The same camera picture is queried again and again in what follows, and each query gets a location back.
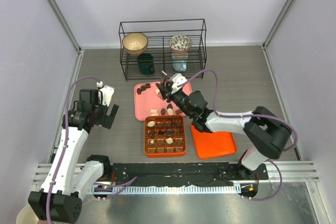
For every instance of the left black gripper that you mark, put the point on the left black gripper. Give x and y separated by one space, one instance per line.
105 121

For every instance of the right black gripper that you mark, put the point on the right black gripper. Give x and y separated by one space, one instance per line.
165 93

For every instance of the pink tray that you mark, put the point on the pink tray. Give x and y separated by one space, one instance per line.
146 100

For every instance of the orange chocolate box tray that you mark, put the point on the orange chocolate box tray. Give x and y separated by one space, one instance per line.
164 136

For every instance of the orange box lid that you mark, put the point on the orange box lid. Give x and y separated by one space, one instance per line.
213 145

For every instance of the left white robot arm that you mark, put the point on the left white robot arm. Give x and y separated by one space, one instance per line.
60 196

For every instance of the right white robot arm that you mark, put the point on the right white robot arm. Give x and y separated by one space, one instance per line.
268 133

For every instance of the light blue mug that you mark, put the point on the light blue mug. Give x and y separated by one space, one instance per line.
179 65

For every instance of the dark green mug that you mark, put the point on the dark green mug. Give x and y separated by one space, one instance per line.
145 64

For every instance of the floral patterned bowl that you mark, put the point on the floral patterned bowl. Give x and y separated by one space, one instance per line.
180 44

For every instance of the tan bowl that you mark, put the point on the tan bowl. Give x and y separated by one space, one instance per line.
135 43

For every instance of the pink mug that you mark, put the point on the pink mug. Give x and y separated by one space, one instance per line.
27 216

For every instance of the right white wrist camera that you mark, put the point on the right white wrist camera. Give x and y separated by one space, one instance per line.
177 82

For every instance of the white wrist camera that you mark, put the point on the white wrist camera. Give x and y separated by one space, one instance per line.
107 93
177 82

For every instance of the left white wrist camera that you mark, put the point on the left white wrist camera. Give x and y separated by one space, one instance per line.
107 93

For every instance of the black wire rack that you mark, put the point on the black wire rack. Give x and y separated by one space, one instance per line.
158 33

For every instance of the white cable duct rail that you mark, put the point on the white cable duct rail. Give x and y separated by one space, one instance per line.
132 190

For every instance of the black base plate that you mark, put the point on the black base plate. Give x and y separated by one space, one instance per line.
204 174

